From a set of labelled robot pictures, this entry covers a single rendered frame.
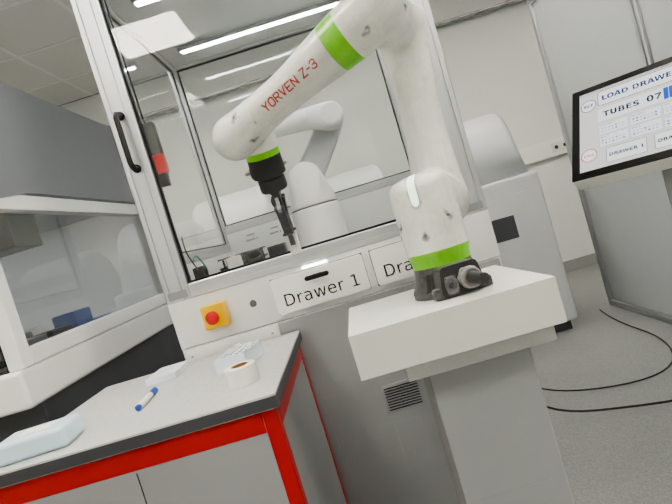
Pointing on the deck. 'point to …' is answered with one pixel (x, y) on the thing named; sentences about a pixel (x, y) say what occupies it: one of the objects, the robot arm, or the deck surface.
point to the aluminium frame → (101, 52)
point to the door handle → (124, 141)
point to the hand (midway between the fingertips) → (293, 243)
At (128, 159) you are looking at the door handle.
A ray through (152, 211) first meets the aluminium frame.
